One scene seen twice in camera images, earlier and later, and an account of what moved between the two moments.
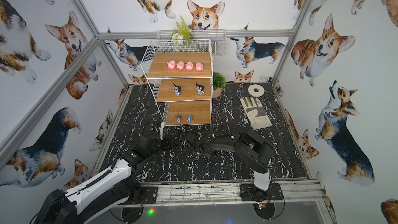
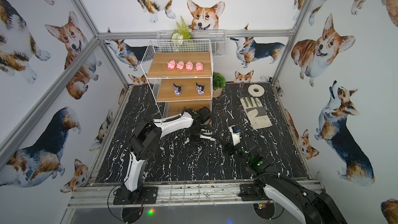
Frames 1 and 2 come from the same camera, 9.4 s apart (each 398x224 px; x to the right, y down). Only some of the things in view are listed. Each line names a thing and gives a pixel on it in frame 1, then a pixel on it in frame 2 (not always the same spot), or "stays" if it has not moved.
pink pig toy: x=199 y=66 stays
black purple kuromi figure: x=176 y=89 stays
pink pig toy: x=180 y=65 stays
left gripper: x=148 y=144 -> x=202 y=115
